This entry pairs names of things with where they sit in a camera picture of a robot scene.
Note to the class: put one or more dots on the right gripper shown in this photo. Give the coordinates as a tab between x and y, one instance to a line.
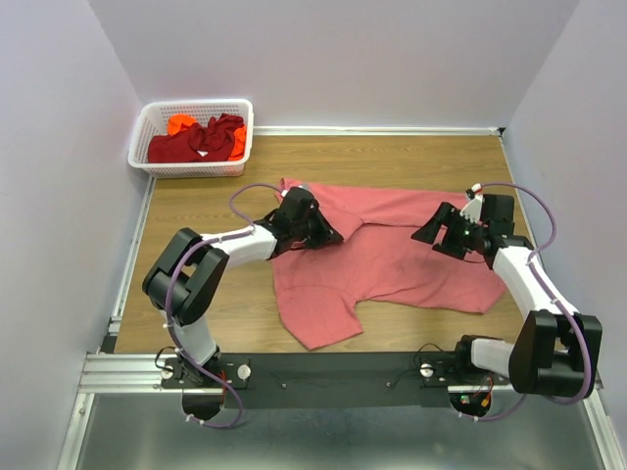
445	234

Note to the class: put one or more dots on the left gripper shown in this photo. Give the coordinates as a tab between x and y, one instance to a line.
317	228

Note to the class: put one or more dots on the pink t shirt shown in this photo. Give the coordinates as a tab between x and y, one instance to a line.
317	291

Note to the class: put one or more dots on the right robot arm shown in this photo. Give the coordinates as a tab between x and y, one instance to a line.
557	350

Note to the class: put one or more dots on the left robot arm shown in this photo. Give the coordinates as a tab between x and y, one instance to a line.
184	279

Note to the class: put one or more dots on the dark red t shirt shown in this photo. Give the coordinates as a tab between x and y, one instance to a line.
161	151

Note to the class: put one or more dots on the white plastic laundry basket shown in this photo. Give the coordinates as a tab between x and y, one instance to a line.
153	121

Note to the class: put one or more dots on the orange t shirt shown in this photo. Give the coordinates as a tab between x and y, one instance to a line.
222	139

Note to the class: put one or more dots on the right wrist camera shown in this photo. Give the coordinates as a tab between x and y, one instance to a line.
474	204

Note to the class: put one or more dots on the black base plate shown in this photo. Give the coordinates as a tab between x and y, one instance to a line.
263	396

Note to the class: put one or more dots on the aluminium frame rail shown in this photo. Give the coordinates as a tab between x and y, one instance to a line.
156	372

